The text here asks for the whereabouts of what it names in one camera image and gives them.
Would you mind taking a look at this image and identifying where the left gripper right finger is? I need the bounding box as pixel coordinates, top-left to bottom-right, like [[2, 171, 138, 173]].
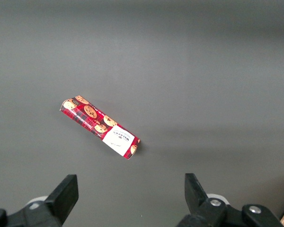
[[177, 173, 284, 227]]

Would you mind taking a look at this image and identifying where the red tartan cookie box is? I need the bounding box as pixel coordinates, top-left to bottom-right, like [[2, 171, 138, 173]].
[[59, 95, 142, 161]]

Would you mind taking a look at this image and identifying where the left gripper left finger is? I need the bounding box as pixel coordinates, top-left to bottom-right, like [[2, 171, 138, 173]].
[[0, 174, 80, 227]]

